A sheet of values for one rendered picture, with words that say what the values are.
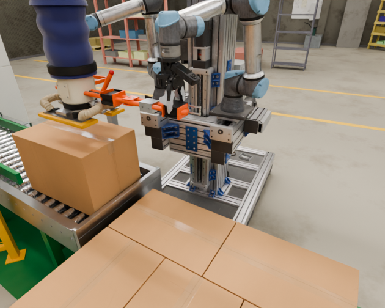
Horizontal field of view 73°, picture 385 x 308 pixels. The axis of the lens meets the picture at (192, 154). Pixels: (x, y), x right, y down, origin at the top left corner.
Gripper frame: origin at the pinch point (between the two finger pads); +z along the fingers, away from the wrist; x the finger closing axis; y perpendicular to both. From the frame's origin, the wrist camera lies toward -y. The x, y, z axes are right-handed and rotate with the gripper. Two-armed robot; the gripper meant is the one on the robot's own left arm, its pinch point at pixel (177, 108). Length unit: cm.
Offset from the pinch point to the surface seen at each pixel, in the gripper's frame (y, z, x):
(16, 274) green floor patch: 104, 122, 52
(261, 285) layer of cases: -48, 67, 11
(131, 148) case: 46, 39, -15
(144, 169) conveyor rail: 51, 65, -29
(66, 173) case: 60, 42, 21
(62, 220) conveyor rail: 55, 63, 33
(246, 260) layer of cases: -38, 68, 3
